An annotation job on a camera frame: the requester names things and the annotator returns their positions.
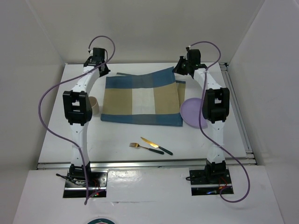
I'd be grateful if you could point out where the blue tan checked placemat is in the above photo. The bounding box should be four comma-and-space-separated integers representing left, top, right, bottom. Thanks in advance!
100, 67, 186, 127

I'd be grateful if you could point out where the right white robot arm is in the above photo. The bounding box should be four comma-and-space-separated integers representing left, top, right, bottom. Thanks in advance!
173, 46, 230, 183

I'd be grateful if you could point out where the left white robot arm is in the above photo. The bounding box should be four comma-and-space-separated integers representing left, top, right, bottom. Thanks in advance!
63, 48, 110, 186

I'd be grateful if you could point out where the beige paper cup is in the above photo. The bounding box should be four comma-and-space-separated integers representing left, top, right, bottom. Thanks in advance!
89, 96, 100, 116

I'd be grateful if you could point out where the purple plate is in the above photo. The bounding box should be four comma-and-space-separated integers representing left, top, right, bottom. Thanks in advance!
180, 98, 201, 129

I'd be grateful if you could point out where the green round sticker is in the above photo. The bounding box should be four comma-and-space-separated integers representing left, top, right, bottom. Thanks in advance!
87, 218, 115, 224

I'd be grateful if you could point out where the aluminium right side rail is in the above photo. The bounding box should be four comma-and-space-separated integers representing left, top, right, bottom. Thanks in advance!
219, 63, 257, 165

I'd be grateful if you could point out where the aluminium rail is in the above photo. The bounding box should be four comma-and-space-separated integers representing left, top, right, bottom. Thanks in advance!
37, 159, 255, 169
219, 63, 257, 165

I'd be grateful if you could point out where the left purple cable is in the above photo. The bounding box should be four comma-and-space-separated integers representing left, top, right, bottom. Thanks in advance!
37, 35, 116, 206

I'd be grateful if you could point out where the gold knife green handle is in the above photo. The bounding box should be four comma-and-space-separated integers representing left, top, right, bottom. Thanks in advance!
141, 137, 173, 155

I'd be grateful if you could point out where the gold fork green handle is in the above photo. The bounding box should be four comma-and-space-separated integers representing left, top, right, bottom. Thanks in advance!
129, 143, 164, 154

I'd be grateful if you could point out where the aluminium front rail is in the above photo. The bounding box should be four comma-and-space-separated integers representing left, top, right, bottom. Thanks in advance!
37, 159, 255, 169

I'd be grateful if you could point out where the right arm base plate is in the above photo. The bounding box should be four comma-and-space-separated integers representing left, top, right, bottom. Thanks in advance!
185, 169, 234, 196

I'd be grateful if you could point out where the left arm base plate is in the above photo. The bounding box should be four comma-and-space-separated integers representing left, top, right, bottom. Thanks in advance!
60, 171, 108, 198

